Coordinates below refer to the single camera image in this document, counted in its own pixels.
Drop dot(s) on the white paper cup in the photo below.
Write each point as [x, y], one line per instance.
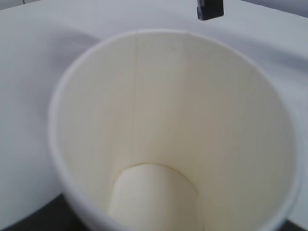
[165, 130]

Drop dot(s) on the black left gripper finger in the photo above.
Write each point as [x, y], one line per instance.
[209, 9]

